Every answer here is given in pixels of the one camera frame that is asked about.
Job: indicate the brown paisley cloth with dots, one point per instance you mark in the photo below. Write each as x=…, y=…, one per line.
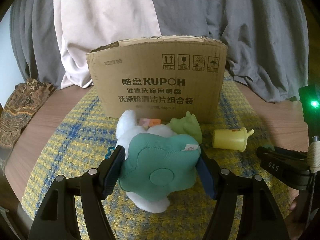
x=21, y=106

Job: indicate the grey curtain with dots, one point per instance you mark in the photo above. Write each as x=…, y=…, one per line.
x=267, y=40

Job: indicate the pale pink curtain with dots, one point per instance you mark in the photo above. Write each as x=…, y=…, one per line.
x=84, y=25

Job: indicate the brown cardboard box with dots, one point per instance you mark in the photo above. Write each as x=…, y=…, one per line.
x=159, y=77

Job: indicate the teal flower plush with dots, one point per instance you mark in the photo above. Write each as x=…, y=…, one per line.
x=157, y=166

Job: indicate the yellow toy cup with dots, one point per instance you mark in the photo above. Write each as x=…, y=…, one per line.
x=231, y=139

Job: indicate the blue carabiner clip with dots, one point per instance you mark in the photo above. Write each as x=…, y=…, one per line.
x=110, y=150

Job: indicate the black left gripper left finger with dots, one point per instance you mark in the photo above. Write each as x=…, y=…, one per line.
x=56, y=216

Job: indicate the black camera with green light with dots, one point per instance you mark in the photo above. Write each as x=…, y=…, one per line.
x=309, y=97

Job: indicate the green dinosaur toy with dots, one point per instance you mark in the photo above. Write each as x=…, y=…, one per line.
x=187, y=125

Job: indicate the yellow blue plaid mat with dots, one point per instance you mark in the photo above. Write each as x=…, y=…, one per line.
x=81, y=141

